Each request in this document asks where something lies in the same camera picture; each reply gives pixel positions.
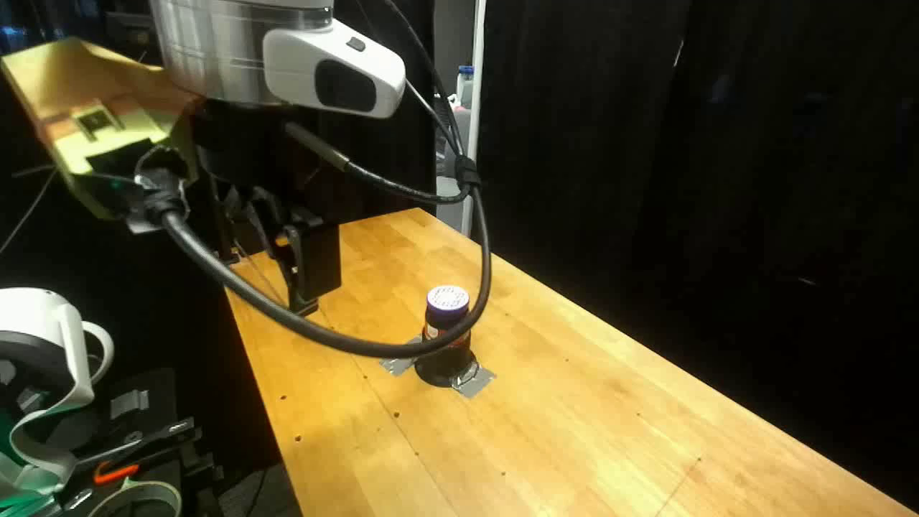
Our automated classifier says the yellow-green wrist camera mount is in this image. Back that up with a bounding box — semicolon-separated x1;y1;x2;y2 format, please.
0;37;207;223

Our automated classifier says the black curtain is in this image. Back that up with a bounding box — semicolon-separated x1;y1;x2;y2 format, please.
473;0;919;483

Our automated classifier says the black can with white lid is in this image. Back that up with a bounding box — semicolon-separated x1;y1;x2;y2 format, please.
417;282;480;387

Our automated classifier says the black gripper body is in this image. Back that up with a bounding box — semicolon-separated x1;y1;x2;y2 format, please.
190;95;339;266

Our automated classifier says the white vertical post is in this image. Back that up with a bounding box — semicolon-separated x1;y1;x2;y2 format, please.
464;0;487;238

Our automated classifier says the orange handled tool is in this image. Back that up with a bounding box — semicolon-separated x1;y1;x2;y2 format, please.
93;463;143;489

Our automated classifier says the grey jug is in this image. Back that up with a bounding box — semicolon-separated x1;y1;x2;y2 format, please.
433;91;477;182

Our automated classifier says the green white strap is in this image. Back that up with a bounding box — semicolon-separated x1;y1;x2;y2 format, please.
0;381;186;517

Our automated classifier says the white rounded device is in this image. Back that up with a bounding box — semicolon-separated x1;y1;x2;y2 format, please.
0;285;117;416

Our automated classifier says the plastic bottle with blue cap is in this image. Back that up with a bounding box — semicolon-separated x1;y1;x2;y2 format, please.
453;61;480;110

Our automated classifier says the grey tape strip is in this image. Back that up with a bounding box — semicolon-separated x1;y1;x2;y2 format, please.
447;364;496;403
378;350;424;378

